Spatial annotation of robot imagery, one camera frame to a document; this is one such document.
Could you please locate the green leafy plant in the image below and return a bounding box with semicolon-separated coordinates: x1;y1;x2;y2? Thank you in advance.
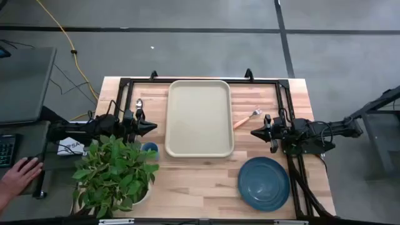
71;134;160;219

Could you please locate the yellow cable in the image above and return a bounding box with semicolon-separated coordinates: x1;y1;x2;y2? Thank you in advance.
35;0;100;122

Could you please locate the black cable bundle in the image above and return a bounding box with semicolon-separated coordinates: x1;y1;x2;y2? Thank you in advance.
289;154;335;219

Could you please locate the black keyboard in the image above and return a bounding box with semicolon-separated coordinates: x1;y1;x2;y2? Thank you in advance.
0;133;18;169

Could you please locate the black computer mouse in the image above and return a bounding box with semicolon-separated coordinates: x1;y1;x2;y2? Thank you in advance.
18;155;44;171

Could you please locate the beige plastic tray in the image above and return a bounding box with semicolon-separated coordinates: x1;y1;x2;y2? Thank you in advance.
164;79;235;158

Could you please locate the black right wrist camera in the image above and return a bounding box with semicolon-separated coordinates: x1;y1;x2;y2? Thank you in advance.
273;116;289;130

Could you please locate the white plant pot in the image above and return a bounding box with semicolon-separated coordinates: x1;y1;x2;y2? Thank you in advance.
72;182;153;217

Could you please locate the grey monitor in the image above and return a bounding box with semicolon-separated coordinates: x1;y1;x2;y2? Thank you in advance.
0;46;58;126

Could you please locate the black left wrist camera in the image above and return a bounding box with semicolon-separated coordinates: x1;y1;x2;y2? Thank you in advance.
123;109;136;124

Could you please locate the dark blue plate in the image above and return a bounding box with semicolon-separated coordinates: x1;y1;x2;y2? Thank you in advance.
237;156;291;213

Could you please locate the fork with orange handle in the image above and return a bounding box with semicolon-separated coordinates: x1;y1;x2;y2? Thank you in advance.
232;108;263;130

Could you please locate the black metal table frame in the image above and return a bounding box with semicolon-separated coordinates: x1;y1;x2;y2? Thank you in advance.
114;77;337;219

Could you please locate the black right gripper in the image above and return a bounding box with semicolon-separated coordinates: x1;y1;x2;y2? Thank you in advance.
251;114;295;154

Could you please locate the thin black cable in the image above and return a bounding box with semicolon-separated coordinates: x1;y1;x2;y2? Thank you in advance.
49;62;98;106

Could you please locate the silver metal bracket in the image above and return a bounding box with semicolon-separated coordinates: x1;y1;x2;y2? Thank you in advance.
98;219;136;225
274;219;309;225

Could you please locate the dark side desk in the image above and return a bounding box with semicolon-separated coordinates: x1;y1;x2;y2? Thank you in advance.
0;120;86;199

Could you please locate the silver metal spoon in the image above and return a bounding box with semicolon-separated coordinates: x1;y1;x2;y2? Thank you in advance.
135;98;144;118

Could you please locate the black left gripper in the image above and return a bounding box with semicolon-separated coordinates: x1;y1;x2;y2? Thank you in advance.
123;107;158;143

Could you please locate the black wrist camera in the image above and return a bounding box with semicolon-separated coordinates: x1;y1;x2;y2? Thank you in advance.
123;109;136;124
273;116;289;130

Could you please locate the person's forearm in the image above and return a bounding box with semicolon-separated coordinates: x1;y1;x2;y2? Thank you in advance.
0;184;14;214

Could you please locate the white printed paper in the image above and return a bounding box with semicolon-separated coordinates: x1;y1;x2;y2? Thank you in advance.
57;137;86;156

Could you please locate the black metal stand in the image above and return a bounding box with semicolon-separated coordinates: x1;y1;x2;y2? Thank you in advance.
349;84;400;179

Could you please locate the person's hand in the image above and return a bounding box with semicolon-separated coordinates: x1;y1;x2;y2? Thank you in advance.
0;157;44;198

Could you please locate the ribbed light blue cup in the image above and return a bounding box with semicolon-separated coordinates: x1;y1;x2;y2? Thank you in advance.
141;142;160;161

